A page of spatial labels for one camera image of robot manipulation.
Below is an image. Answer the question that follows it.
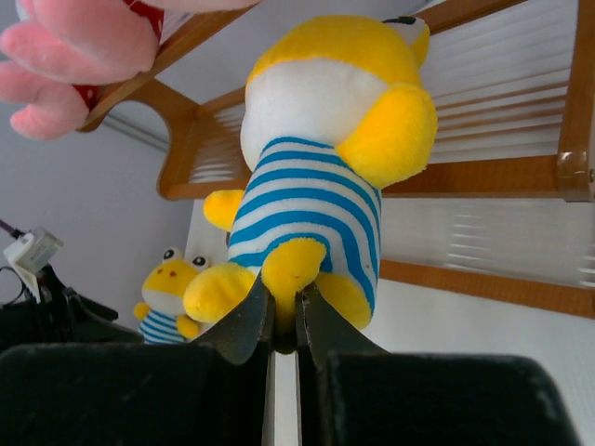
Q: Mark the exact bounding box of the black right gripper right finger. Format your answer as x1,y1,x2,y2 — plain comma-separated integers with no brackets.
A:
296,286,580,445

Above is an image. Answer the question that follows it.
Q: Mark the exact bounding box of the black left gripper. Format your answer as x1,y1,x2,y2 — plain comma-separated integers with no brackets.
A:
1,265,139,347

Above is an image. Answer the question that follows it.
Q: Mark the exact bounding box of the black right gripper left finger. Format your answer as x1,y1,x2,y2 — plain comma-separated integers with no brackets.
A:
1,282,274,445

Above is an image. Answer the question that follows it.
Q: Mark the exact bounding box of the yellow blue-striped toy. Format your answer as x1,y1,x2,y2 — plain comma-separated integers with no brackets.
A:
134,247,210,345
183,15,438,333

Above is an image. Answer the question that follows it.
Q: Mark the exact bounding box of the brown wooden shelf rack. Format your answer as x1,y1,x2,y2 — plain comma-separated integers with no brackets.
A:
84,1,594,326

